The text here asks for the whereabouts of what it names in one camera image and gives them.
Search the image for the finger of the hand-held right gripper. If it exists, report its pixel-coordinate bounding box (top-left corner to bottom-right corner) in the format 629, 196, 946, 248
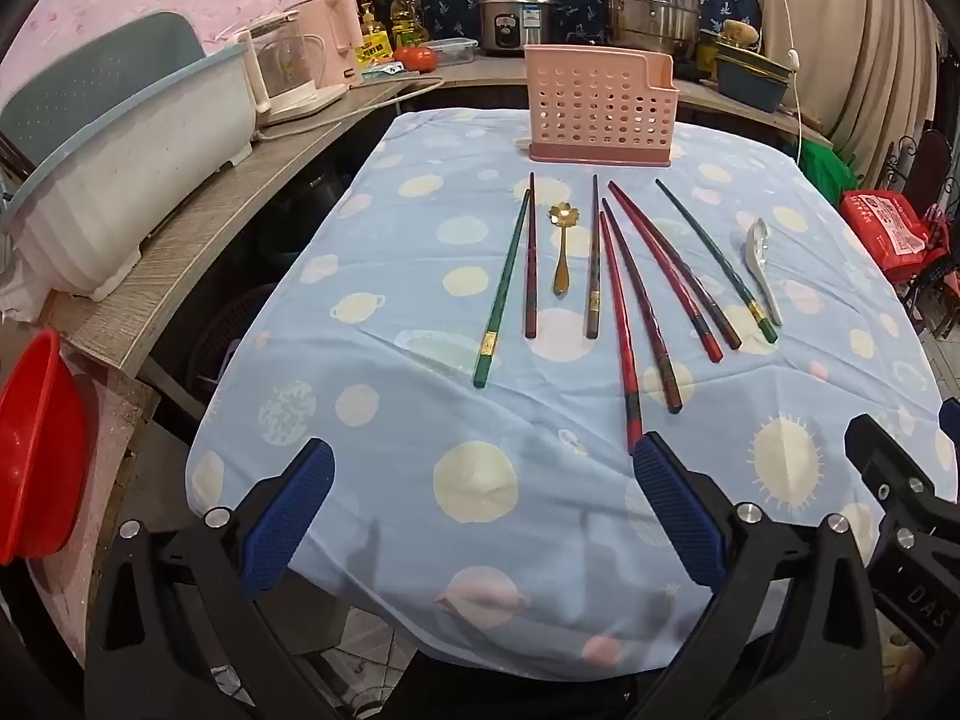
844, 413, 935, 515
938, 398, 960, 503

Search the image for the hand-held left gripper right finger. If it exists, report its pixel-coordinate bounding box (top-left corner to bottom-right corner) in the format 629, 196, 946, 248
632, 432, 884, 720

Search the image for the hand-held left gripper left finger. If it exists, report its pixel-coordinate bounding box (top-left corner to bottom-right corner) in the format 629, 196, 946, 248
84, 437, 340, 720

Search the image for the red chopstick black patterned end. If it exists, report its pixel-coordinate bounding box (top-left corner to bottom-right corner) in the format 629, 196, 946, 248
598, 211, 644, 455

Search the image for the dark maroon twisted chopstick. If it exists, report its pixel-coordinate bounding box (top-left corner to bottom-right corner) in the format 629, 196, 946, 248
619, 187, 743, 351
601, 197, 683, 415

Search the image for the white ceramic spoon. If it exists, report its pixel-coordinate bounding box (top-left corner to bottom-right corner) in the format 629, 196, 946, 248
746, 217, 783, 327

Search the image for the red twisted chopstick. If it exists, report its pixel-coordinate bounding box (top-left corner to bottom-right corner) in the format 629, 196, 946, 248
607, 180, 723, 363

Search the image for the green chopstick gold band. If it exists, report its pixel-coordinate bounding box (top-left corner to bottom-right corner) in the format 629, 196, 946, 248
472, 190, 532, 391
655, 178, 779, 344

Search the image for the brown chopstick gold band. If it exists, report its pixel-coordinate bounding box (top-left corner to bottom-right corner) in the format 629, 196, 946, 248
583, 175, 602, 340

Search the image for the dark red chopstick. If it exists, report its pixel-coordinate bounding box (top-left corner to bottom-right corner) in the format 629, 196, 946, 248
523, 172, 539, 340

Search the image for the pink perforated utensil basket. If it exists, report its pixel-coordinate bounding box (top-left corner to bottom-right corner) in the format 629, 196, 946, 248
514, 43, 685, 166

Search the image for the blue planet print tablecloth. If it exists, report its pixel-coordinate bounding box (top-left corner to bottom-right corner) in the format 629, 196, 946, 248
186, 109, 960, 665

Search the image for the red printed bag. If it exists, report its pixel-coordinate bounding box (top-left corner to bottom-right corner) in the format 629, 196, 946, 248
838, 190, 931, 286

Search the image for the dark metal chair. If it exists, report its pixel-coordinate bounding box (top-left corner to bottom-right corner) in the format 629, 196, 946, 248
889, 129, 955, 205

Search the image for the gold flower spoon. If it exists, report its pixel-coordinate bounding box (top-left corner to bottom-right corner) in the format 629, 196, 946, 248
545, 201, 580, 297

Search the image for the red plastic basin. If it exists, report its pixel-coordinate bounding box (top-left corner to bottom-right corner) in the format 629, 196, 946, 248
0, 330, 92, 565

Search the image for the green plastic bag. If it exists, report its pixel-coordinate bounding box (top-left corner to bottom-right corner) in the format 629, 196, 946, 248
799, 139, 860, 205

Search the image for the grey wooden counter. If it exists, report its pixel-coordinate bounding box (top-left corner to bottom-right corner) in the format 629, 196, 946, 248
45, 52, 833, 383

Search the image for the blue plastic basin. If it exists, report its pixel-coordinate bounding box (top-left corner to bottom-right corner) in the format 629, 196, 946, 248
716, 60, 796, 113

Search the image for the white dish drainer blue rim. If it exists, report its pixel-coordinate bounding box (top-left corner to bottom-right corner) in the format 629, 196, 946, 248
0, 11, 260, 301

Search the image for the green plastic basin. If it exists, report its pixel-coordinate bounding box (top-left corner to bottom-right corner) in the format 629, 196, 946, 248
712, 37, 794, 80

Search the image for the beige curtain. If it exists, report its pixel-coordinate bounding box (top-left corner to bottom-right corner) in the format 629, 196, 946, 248
757, 0, 947, 188

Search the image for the white glass kettle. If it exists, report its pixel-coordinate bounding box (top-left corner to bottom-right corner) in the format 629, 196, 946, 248
236, 26, 350, 127

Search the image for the dark bottle yellow label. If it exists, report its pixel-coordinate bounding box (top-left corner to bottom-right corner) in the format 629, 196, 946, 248
358, 0, 395, 65

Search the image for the clear plastic food container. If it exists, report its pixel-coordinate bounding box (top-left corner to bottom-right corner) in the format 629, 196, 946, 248
431, 37, 479, 67

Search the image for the pink electric kettle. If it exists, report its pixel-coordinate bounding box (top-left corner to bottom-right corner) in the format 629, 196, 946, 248
289, 0, 365, 83

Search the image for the stainless steel steamer pot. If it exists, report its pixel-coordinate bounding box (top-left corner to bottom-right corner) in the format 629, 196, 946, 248
604, 0, 702, 61

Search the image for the yellow cooking oil bottle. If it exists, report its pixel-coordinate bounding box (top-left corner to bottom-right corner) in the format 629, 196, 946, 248
390, 0, 430, 50

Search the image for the steel rice cooker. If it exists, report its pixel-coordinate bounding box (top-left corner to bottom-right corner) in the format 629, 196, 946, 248
478, 0, 560, 57

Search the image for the white cable with switch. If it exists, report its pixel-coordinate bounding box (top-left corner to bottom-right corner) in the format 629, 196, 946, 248
772, 0, 809, 166

